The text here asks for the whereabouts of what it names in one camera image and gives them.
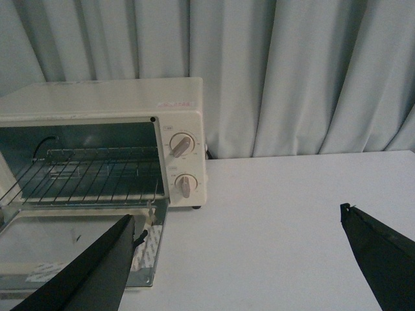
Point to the lower beige control knob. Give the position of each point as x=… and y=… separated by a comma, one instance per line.
x=186, y=183

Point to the cream toaster oven body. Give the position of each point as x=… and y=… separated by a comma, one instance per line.
x=108, y=114

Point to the glass oven door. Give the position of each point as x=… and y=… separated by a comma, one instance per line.
x=39, y=242

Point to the wire oven rack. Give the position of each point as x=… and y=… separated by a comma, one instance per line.
x=95, y=176

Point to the upper beige control knob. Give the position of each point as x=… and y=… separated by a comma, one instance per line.
x=181, y=144

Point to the pale grey curtain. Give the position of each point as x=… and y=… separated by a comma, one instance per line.
x=281, y=78

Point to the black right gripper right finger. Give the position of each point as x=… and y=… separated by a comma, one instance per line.
x=385, y=257

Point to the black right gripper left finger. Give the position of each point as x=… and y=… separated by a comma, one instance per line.
x=96, y=279

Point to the beige control knob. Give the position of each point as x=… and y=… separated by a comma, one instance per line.
x=181, y=144
x=186, y=183

